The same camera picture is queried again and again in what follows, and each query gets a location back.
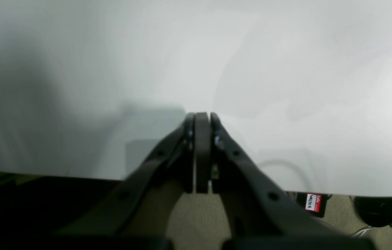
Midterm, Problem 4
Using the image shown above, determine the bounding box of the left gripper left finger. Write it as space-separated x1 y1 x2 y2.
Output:
57 113 195 250

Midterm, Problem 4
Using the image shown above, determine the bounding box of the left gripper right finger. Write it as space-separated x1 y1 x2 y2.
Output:
195 112 375 250

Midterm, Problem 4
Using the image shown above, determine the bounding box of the red white name tag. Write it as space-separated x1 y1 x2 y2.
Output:
305 193 322 213

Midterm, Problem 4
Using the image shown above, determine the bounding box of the black round object on floor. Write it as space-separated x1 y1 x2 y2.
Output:
353 197 392 227

